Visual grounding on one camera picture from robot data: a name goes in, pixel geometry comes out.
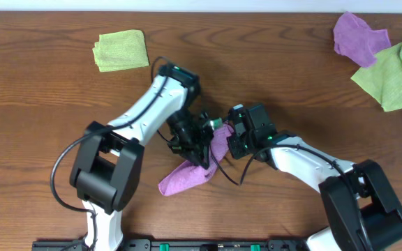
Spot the purple cloth with white tag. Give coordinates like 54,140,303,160
158,124,234,197

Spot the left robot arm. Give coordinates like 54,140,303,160
70,63,214,250

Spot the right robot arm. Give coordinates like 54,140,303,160
226,104,402,250

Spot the folded green cloth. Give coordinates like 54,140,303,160
92,29,149,72

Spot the purple cloth at top right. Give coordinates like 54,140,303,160
333,12,392,68

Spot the crumpled green cloth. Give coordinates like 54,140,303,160
351,43,402,112

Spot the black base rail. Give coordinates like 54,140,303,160
31,238,310,251

